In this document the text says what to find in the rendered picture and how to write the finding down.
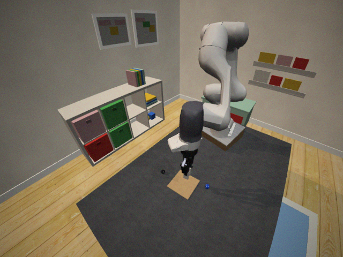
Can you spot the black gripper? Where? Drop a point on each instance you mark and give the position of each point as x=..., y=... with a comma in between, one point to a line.
x=188, y=157

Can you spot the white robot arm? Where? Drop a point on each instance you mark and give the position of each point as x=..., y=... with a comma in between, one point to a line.
x=219, y=41

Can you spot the tan square mat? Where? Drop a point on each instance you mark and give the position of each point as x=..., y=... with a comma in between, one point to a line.
x=183, y=186

